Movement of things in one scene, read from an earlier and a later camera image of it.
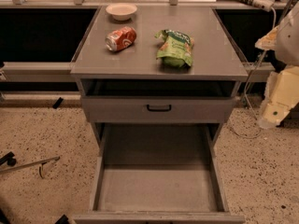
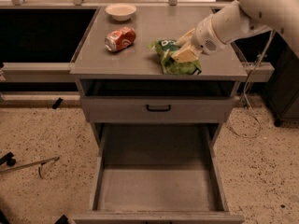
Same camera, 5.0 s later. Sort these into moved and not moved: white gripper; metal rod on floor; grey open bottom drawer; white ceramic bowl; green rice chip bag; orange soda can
Moved: green rice chip bag; white gripper
Not moved: orange soda can; metal rod on floor; white ceramic bowl; grey open bottom drawer
